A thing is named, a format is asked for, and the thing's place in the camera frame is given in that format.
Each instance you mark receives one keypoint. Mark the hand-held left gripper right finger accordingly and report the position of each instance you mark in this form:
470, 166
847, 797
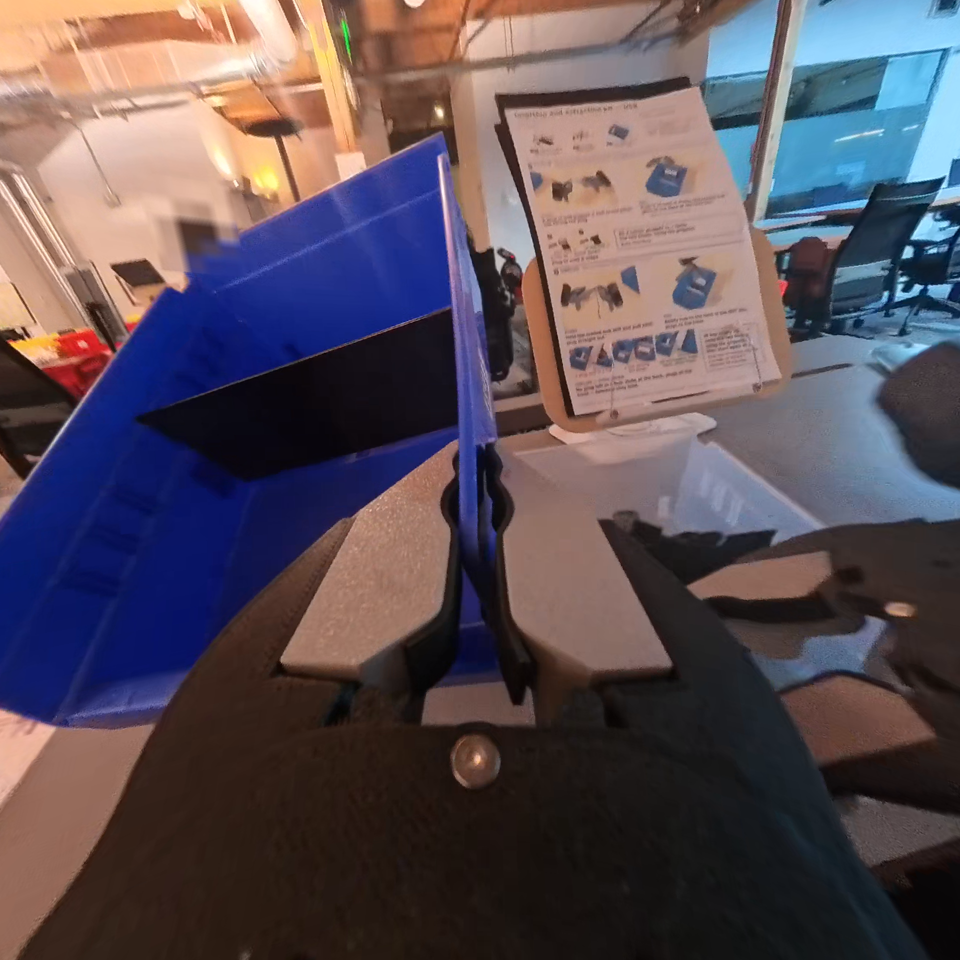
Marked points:
585, 592

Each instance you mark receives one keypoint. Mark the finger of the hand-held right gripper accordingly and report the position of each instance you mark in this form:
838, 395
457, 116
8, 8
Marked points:
772, 577
862, 720

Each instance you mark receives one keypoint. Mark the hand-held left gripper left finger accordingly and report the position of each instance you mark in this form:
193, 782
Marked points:
375, 585

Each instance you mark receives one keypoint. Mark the blue plastic bin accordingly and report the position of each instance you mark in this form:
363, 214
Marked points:
187, 525

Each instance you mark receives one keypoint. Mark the clear plastic container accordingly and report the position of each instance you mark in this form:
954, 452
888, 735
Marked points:
720, 487

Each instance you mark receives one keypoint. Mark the white stand base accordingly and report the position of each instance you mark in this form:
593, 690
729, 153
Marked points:
637, 431

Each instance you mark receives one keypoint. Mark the black bin divider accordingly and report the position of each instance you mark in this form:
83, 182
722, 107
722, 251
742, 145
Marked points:
315, 397

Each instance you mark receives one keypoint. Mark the brown office chair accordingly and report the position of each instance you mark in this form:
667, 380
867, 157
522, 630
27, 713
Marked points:
806, 270

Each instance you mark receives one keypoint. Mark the printed instruction sheet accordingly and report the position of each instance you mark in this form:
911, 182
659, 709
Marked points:
637, 262

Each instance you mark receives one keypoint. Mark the black mesh office chair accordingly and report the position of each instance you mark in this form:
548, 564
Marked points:
877, 247

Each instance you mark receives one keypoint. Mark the red crates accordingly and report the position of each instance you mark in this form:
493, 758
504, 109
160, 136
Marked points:
82, 360

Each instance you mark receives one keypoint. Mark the black floor lamp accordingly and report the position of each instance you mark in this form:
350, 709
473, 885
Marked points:
274, 129

